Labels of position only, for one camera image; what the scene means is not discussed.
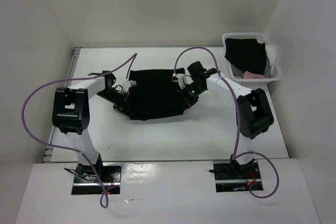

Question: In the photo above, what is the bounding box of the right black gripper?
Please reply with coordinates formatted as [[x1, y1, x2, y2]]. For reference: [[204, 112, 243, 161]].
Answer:
[[177, 83, 205, 111]]

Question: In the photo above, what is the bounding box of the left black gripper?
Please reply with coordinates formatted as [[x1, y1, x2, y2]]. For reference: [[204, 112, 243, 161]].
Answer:
[[96, 88, 133, 118]]

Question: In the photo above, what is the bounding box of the black skirt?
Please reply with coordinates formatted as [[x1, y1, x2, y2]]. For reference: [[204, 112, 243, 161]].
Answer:
[[122, 69, 197, 121], [225, 38, 267, 74]]

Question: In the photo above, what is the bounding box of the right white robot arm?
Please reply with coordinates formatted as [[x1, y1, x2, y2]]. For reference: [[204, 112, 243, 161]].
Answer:
[[183, 61, 274, 178]]

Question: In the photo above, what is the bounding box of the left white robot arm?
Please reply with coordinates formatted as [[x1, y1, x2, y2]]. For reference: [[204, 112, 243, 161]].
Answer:
[[52, 71, 129, 182]]

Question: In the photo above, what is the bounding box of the grey cloth in basket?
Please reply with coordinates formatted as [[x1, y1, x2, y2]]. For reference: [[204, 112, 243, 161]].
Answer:
[[232, 65, 271, 78]]

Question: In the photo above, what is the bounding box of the pink cloth in basket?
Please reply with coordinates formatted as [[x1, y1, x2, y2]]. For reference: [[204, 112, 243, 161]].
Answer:
[[234, 71, 266, 79]]

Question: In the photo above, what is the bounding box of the black skirt in basket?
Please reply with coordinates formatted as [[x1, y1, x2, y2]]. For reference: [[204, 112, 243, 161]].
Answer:
[[225, 38, 267, 74]]

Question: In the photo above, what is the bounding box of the white plastic basket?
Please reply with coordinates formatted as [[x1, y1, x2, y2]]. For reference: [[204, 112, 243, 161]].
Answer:
[[222, 32, 282, 87]]

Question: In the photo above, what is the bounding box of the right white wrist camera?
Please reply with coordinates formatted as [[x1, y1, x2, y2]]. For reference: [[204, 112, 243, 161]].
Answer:
[[172, 73, 188, 89]]

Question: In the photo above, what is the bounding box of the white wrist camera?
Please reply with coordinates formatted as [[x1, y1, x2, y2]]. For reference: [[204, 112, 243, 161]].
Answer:
[[125, 80, 137, 88], [172, 73, 188, 89]]

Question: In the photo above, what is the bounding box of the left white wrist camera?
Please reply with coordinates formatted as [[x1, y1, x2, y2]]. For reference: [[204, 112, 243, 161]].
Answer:
[[125, 80, 137, 88]]

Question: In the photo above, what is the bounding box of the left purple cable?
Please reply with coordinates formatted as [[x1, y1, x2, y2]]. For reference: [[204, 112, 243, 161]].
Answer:
[[21, 52, 138, 208]]

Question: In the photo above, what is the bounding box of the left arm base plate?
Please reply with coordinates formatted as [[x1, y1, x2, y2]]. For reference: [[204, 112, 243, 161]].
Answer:
[[64, 165, 121, 195]]

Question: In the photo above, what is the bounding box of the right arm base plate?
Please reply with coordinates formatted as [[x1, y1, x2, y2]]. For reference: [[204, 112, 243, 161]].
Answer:
[[209, 161, 264, 193]]

